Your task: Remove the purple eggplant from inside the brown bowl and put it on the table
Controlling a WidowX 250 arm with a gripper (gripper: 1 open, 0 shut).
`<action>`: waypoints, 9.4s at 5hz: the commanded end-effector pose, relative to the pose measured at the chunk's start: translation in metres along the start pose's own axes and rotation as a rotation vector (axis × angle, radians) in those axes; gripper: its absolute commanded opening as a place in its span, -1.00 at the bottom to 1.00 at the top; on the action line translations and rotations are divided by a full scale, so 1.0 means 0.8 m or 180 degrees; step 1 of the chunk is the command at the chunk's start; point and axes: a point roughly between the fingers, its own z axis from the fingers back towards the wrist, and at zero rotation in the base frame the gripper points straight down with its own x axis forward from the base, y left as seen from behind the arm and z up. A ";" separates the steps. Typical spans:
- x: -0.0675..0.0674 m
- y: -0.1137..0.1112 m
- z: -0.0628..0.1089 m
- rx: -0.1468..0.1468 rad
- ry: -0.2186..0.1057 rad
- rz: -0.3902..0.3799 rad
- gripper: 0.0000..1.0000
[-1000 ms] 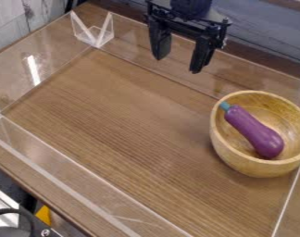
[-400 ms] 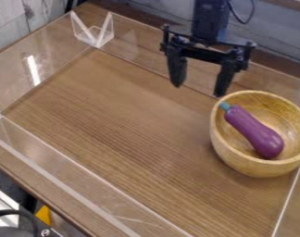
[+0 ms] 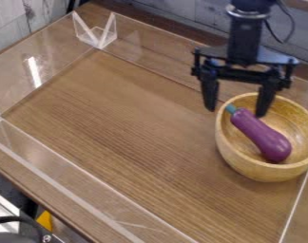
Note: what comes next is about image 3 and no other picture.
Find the clear acrylic corner bracket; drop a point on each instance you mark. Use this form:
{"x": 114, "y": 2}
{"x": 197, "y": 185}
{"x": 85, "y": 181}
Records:
{"x": 97, "y": 37}

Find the clear acrylic tray wall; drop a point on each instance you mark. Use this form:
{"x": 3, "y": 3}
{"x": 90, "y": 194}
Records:
{"x": 97, "y": 211}

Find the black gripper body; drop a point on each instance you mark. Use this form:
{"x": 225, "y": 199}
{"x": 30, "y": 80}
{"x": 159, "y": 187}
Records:
{"x": 244, "y": 60}

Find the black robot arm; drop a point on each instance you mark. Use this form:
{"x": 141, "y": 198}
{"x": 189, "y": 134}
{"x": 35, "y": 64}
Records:
{"x": 257, "y": 10}

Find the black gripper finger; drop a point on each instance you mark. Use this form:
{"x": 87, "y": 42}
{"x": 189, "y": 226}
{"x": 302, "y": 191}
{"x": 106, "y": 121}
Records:
{"x": 209, "y": 89}
{"x": 266, "y": 93}

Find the purple toy eggplant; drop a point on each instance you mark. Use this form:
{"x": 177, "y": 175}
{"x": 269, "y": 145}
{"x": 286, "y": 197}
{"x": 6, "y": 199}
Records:
{"x": 273, "y": 145}

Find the yellow black device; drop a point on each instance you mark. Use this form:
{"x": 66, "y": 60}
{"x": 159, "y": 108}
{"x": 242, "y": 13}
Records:
{"x": 55, "y": 226}

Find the brown wooden bowl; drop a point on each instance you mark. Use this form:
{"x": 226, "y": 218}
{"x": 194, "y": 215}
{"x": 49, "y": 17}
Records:
{"x": 288, "y": 118}

